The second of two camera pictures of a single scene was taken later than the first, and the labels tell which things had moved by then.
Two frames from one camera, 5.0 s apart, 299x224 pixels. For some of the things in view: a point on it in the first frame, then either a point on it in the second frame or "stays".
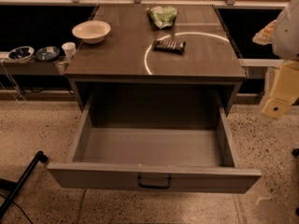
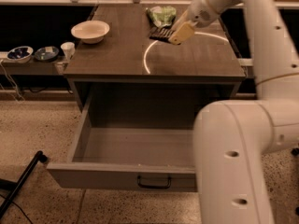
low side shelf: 59,66 stays
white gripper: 287,36 → 200,15
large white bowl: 92,32 stays
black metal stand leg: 17,186 stays
